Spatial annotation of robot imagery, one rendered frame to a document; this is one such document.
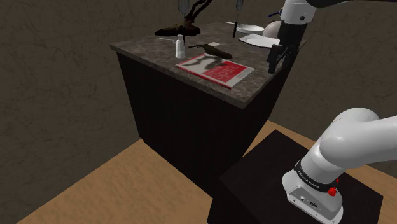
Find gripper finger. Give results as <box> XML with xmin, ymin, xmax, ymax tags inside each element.
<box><xmin>280</xmin><ymin>46</ymin><xmax>300</xmax><ymax>73</ymax></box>
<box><xmin>267</xmin><ymin>46</ymin><xmax>282</xmax><ymax>75</ymax></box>

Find grey rounded bowl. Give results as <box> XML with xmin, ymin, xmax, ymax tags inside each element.
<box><xmin>262</xmin><ymin>20</ymin><xmax>282</xmax><ymax>39</ymax></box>

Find square white plate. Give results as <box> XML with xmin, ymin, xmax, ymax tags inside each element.
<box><xmin>238</xmin><ymin>33</ymin><xmax>281</xmax><ymax>49</ymax></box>

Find round white plate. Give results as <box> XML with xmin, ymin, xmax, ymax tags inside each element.
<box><xmin>236</xmin><ymin>24</ymin><xmax>265</xmax><ymax>35</ymax></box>

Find red and white book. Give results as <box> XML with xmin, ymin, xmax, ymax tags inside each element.
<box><xmin>174</xmin><ymin>53</ymin><xmax>256</xmax><ymax>90</ymax></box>

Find dark olive kitchen tool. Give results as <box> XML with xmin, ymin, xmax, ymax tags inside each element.
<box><xmin>188</xmin><ymin>43</ymin><xmax>233</xmax><ymax>60</ymax></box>

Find small white bottle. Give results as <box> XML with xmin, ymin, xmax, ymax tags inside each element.
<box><xmin>175</xmin><ymin>34</ymin><xmax>186</xmax><ymax>59</ymax></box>

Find dark branch sculpture on base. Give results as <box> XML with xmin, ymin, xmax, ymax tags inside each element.
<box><xmin>154</xmin><ymin>0</ymin><xmax>215</xmax><ymax>38</ymax></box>

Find dark kitchen island cabinet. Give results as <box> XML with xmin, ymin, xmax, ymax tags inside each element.
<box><xmin>109</xmin><ymin>21</ymin><xmax>306</xmax><ymax>199</ymax></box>

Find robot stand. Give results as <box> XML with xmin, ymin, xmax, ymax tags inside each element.
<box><xmin>206</xmin><ymin>129</ymin><xmax>385</xmax><ymax>224</ymax></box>

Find grey utensil with black handle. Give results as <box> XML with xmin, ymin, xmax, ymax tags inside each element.
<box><xmin>232</xmin><ymin>0</ymin><xmax>245</xmax><ymax>39</ymax></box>
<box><xmin>177</xmin><ymin>0</ymin><xmax>191</xmax><ymax>47</ymax></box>

